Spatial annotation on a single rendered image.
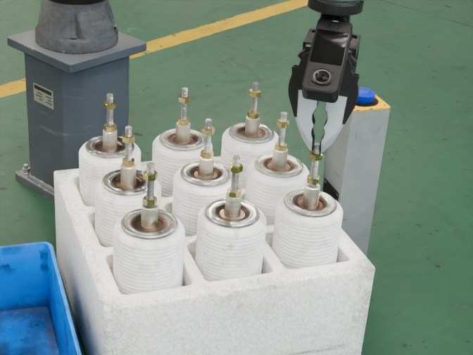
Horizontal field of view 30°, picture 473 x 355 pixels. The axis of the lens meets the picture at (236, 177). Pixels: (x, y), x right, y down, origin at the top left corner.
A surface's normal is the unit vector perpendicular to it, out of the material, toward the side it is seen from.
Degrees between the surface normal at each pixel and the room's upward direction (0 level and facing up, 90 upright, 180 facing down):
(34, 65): 90
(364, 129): 90
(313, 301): 90
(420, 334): 0
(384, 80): 0
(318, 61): 32
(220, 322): 90
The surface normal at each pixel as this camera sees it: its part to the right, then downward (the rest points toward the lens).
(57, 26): -0.34, 0.13
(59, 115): -0.66, 0.32
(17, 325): 0.07, -0.88
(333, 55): -0.07, -0.51
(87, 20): 0.40, 0.17
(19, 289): 0.32, 0.44
